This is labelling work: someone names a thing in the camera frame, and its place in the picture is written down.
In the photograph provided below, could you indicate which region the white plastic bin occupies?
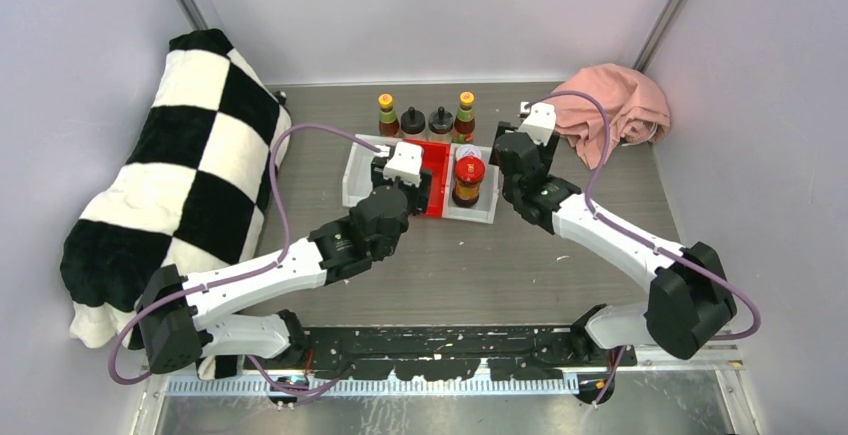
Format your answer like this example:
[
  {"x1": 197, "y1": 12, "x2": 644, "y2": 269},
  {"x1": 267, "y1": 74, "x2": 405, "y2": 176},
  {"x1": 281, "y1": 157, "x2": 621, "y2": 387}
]
[
  {"x1": 442, "y1": 144, "x2": 500, "y2": 224},
  {"x1": 341, "y1": 134, "x2": 400, "y2": 208}
]

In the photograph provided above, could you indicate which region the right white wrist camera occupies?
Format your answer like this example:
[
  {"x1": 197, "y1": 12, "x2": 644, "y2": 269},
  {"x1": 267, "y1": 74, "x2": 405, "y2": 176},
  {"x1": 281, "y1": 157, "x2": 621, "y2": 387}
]
[{"x1": 516, "y1": 102, "x2": 557, "y2": 146}]

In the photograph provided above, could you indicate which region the grey lid seasoning jar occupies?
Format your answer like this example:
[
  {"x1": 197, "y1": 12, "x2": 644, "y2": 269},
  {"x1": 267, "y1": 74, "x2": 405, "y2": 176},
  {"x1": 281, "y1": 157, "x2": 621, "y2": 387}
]
[{"x1": 427, "y1": 106, "x2": 454, "y2": 144}]

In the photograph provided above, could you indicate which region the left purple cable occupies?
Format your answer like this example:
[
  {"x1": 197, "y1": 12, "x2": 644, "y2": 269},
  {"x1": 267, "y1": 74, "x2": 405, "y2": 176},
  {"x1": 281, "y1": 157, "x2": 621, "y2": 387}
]
[{"x1": 107, "y1": 122, "x2": 392, "y2": 408}]

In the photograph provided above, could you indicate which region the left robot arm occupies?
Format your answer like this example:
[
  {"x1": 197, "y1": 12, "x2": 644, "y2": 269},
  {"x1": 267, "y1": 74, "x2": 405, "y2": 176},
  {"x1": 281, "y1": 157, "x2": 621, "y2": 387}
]
[{"x1": 137, "y1": 152, "x2": 433, "y2": 374}]

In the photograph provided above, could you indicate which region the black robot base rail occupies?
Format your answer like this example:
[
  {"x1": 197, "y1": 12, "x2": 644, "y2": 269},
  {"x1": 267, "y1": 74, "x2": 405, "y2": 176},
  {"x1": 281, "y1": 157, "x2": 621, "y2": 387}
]
[{"x1": 261, "y1": 325, "x2": 636, "y2": 381}]

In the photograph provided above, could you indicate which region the left white plastic bin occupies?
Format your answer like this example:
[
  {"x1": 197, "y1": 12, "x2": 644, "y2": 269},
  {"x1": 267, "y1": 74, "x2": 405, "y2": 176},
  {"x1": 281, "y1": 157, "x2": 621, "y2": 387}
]
[{"x1": 341, "y1": 134, "x2": 400, "y2": 208}]

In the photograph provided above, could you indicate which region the purple cable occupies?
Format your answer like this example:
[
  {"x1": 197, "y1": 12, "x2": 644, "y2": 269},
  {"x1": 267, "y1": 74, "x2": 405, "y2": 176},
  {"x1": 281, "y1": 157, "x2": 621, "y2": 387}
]
[
  {"x1": 107, "y1": 122, "x2": 392, "y2": 408},
  {"x1": 526, "y1": 90, "x2": 763, "y2": 407}
]

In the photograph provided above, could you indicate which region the white lid brown sauce jar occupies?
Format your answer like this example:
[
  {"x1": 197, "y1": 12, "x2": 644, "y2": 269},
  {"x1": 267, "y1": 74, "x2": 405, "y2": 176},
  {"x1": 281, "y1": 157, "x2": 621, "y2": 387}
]
[{"x1": 454, "y1": 144, "x2": 483, "y2": 161}]

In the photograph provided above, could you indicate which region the yellow cap sauce bottle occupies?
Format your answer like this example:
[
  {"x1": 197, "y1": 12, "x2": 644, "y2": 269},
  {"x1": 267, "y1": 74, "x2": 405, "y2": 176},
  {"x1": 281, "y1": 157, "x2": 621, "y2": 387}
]
[
  {"x1": 453, "y1": 91, "x2": 476, "y2": 144},
  {"x1": 378, "y1": 93, "x2": 401, "y2": 138}
]

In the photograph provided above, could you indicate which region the red lid chili sauce jar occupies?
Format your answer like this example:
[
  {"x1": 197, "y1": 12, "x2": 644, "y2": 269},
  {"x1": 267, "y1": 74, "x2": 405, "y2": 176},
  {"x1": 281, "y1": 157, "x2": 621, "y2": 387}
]
[{"x1": 452, "y1": 155, "x2": 486, "y2": 208}]

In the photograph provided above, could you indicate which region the red plastic bin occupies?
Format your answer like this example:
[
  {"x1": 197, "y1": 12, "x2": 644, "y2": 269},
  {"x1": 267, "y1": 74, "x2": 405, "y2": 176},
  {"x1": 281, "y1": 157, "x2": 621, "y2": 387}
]
[{"x1": 404, "y1": 139, "x2": 451, "y2": 218}]

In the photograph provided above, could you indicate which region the right white plastic bin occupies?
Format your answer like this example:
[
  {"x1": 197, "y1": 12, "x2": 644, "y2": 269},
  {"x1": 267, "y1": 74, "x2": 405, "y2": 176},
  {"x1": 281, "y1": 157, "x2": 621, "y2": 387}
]
[{"x1": 442, "y1": 144, "x2": 500, "y2": 224}]

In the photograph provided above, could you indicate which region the black lid white seasoning jar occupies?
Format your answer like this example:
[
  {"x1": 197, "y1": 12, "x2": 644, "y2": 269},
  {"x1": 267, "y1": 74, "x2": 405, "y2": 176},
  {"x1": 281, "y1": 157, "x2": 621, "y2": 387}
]
[{"x1": 400, "y1": 106, "x2": 427, "y2": 140}]

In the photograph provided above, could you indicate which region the pink cloth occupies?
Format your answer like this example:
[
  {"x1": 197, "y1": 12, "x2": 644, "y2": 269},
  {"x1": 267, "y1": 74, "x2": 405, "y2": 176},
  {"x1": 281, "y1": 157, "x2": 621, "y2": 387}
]
[{"x1": 546, "y1": 63, "x2": 672, "y2": 169}]

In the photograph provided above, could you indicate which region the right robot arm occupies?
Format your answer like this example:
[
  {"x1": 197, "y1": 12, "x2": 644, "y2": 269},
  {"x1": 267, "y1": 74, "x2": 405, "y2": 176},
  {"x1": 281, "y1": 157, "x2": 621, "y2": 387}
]
[{"x1": 490, "y1": 121, "x2": 737, "y2": 366}]

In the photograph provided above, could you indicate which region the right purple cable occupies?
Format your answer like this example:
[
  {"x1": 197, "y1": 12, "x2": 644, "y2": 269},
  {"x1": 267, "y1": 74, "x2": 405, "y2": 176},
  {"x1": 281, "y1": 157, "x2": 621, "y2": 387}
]
[{"x1": 526, "y1": 90, "x2": 763, "y2": 407}]

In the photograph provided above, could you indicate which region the black white checkered blanket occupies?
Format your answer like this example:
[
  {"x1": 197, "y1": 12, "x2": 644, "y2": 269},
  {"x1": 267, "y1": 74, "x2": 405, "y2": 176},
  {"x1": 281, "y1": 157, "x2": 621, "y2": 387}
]
[{"x1": 59, "y1": 29, "x2": 292, "y2": 349}]

